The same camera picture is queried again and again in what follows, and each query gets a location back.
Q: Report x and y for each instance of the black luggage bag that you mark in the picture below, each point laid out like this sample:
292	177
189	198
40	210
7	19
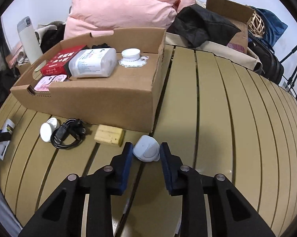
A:
267	56

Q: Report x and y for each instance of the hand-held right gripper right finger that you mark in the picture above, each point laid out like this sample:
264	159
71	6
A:
165	158

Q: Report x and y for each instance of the shallow cardboard tray box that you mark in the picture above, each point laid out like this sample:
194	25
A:
96	103

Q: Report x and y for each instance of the red printed box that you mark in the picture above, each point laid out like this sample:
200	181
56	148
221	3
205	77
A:
57	60

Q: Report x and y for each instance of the pink packet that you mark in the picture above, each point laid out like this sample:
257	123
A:
48	82

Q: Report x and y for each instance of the small white sachet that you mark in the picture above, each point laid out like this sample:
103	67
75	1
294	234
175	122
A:
6	140

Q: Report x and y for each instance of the small black item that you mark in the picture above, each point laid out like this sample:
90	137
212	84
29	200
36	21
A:
100	46

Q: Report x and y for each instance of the wicker ball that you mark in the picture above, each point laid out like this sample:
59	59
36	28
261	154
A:
257	23

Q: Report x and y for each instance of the yellow sponge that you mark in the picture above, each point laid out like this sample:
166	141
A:
108	135

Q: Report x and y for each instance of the white lace tag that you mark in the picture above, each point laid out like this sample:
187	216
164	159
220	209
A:
138	63

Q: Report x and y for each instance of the small white jar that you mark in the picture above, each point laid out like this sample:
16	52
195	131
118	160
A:
130	54

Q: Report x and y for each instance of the white thermos bottle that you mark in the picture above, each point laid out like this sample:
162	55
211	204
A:
29	42

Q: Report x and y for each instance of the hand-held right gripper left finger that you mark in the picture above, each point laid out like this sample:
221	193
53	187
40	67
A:
127	153

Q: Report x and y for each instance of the black tripod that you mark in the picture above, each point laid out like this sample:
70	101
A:
296	64

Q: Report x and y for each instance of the black cloth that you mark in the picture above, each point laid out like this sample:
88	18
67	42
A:
202	27

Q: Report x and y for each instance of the white plastic container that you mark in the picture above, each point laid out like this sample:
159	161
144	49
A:
94	63

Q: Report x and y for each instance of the white rounded device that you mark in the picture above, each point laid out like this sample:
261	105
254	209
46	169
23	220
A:
147	149

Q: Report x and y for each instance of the cream canvas bag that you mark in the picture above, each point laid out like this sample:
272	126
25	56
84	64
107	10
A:
237	55

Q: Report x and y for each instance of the pink duvet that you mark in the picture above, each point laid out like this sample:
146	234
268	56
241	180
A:
121	7

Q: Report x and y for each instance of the blue jacket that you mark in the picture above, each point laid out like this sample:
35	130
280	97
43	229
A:
274	27

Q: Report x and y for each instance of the person's left leg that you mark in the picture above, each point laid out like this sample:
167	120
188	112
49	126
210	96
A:
0	209

